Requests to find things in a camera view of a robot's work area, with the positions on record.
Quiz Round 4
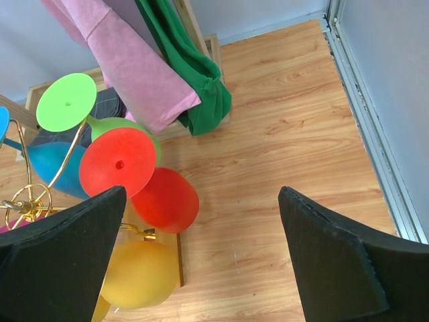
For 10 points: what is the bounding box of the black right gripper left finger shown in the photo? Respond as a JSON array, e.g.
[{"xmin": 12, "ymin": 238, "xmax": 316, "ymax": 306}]
[{"xmin": 1, "ymin": 186, "xmax": 127, "ymax": 321}]

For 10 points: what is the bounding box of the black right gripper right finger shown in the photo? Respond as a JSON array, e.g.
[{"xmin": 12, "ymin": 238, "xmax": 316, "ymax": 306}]
[{"xmin": 278, "ymin": 186, "xmax": 428, "ymax": 321}]

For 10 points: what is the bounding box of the magenta wine glass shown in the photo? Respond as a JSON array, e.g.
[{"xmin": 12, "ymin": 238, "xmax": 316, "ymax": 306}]
[{"xmin": 0, "ymin": 219, "xmax": 34, "ymax": 233}]

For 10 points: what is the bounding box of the blue wine glass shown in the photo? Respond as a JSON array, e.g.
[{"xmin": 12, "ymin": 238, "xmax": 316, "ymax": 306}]
[{"xmin": 1, "ymin": 106, "xmax": 89, "ymax": 199}]

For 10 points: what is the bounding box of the yellow wine glass front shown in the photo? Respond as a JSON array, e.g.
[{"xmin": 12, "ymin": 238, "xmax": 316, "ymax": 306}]
[{"xmin": 101, "ymin": 241, "xmax": 178, "ymax": 310}]

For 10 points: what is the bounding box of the red wine glass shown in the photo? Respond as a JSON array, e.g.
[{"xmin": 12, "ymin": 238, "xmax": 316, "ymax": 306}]
[{"xmin": 79, "ymin": 127, "xmax": 200, "ymax": 233}]

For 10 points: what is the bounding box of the green wine glass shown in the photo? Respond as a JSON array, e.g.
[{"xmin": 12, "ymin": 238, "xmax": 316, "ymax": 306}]
[{"xmin": 36, "ymin": 73, "xmax": 160, "ymax": 166}]

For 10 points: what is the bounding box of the folded dark grey cloth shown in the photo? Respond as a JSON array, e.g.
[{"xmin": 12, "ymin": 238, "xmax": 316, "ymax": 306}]
[{"xmin": 31, "ymin": 88, "xmax": 127, "ymax": 148}]

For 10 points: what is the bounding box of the pink t-shirt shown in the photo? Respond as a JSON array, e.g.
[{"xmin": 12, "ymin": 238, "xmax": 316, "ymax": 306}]
[{"xmin": 43, "ymin": 0, "xmax": 201, "ymax": 133}]

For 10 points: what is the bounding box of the green tank top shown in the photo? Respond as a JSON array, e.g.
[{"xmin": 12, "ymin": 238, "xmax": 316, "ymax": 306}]
[{"xmin": 135, "ymin": 0, "xmax": 232, "ymax": 136}]

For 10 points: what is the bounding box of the gold wire glass rack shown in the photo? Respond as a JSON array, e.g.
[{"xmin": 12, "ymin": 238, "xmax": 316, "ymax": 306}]
[{"xmin": 0, "ymin": 115, "xmax": 158, "ymax": 242}]

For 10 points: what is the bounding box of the aluminium frame rail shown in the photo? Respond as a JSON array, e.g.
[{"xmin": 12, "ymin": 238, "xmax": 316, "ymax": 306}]
[{"xmin": 324, "ymin": 1, "xmax": 428, "ymax": 244}]

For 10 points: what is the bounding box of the wooden clothes rack frame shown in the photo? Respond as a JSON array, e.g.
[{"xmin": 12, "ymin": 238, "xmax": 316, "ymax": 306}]
[{"xmin": 1, "ymin": 1, "xmax": 222, "ymax": 143}]

